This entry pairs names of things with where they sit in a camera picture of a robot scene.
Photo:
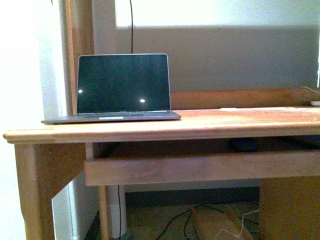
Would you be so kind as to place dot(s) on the wooden pull-out keyboard tray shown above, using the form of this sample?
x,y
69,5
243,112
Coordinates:
x,y
218,167

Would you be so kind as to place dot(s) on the wooden board under desk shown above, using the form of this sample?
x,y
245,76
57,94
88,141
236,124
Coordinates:
x,y
208,223

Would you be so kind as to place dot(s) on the grey open laptop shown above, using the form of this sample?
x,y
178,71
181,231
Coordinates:
x,y
121,88

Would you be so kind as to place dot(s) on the white object on desk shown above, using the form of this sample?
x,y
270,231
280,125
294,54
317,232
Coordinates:
x,y
315,103

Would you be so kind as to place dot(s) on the wooden desk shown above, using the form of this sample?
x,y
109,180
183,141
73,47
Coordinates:
x,y
48,157

